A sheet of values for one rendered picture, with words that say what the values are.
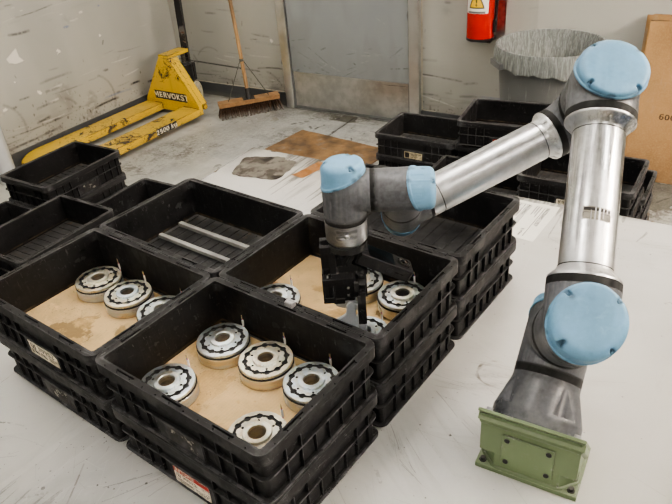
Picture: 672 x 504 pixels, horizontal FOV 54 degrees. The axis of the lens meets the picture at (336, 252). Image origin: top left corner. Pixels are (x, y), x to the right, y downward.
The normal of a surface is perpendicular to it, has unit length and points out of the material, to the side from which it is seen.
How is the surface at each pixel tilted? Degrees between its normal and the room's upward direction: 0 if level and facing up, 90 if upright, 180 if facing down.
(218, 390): 0
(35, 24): 90
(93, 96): 90
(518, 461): 90
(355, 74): 90
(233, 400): 0
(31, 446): 0
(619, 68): 36
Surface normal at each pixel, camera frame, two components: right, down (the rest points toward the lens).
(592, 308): -0.11, -0.11
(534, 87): -0.47, 0.56
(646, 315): -0.07, -0.84
